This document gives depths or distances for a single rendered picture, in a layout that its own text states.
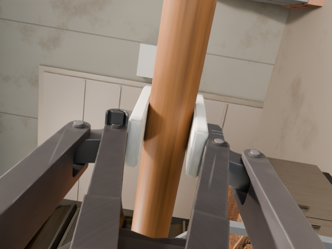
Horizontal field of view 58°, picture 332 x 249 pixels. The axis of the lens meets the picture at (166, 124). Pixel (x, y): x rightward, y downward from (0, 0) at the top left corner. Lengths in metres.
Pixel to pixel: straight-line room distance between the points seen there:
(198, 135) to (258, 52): 3.69
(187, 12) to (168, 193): 0.12
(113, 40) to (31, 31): 1.00
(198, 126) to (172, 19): 0.06
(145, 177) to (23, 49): 4.03
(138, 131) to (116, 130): 0.01
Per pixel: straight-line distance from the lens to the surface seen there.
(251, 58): 3.84
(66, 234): 2.09
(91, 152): 0.16
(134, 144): 0.17
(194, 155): 0.17
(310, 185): 2.05
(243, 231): 1.42
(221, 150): 0.15
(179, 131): 0.19
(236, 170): 0.16
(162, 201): 0.22
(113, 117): 0.16
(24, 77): 4.27
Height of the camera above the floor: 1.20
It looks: level
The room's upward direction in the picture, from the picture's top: 81 degrees counter-clockwise
